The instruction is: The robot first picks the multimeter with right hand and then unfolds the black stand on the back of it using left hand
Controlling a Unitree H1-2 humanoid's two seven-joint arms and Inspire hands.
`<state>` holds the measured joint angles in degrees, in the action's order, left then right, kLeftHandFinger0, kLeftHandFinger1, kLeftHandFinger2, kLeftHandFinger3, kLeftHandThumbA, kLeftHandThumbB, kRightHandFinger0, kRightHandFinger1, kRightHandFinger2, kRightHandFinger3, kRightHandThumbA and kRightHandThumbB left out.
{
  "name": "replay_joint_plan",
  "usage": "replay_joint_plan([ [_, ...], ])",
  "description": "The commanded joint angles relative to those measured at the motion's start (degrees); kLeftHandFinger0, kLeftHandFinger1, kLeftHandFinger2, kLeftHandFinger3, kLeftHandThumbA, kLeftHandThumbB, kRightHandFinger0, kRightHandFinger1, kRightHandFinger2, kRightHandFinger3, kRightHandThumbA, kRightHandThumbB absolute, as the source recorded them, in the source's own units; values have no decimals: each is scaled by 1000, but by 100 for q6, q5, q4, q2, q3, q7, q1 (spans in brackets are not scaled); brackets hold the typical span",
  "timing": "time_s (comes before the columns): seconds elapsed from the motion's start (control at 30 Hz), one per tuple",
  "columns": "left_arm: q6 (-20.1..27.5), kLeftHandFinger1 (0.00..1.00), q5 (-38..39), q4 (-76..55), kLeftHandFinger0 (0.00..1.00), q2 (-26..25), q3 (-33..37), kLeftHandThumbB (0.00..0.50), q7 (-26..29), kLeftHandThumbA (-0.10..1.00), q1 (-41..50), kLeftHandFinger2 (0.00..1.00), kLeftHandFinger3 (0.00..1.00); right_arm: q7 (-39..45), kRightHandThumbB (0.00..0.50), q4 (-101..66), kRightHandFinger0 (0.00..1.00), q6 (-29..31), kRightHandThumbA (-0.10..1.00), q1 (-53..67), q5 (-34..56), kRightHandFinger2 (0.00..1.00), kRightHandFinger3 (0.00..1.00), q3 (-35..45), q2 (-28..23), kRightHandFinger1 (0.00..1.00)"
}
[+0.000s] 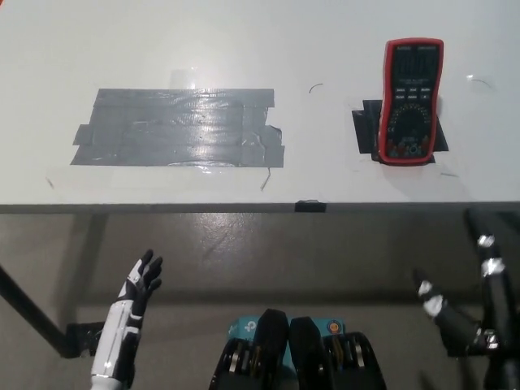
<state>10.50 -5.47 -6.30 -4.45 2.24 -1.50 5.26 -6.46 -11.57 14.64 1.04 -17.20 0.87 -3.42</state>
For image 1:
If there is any black right hand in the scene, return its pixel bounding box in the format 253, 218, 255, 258
412, 209, 514, 359

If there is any white and black left hand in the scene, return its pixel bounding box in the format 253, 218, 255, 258
89, 248, 164, 390

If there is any red digital multimeter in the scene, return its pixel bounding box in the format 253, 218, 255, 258
376, 38, 444, 167

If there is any black and teal robot torso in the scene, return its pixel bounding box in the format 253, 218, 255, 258
207, 308, 388, 390

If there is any black diagonal table leg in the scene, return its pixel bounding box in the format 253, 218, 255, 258
0, 262, 70, 359

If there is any small black tape piece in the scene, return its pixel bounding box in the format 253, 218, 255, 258
294, 199, 327, 215

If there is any grey duct tape patch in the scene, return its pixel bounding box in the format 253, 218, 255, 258
69, 86, 286, 167

